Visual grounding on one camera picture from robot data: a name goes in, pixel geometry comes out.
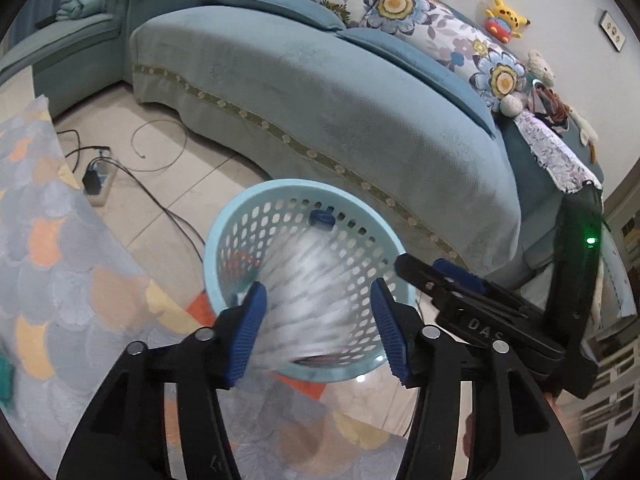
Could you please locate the teal item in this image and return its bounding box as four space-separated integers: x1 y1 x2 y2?
0 354 14 404

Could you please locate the clear plastic bottle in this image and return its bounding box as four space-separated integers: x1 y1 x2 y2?
250 209 356 370

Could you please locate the scale pattern table cloth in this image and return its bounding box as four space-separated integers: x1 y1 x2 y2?
1 97 406 479

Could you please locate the white lace armrest cover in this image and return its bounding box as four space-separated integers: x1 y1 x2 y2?
513 110 602 194

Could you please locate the doll with brown hair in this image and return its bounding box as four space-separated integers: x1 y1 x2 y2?
499 79 570 136

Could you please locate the light blue plastic basket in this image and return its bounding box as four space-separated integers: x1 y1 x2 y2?
204 179 416 382

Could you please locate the white power strip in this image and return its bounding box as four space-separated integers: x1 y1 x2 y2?
82 148 118 207

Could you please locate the teal fabric sofa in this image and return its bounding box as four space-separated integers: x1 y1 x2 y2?
0 0 624 321

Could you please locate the white bear plush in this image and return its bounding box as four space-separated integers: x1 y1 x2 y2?
526 49 555 88

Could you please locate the floral pillow right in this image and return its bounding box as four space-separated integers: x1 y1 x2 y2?
469 48 525 113

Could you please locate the yellow pikachu plush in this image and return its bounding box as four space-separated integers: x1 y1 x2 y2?
484 0 532 44

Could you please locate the floral pillow middle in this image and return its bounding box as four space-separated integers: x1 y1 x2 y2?
359 0 494 72

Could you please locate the folded teal blanket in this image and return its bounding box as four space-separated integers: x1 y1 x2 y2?
55 0 103 21

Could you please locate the small right picture frame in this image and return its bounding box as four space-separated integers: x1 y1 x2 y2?
599 11 626 52

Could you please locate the wire loop on floor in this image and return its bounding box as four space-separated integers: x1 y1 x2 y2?
131 118 190 174

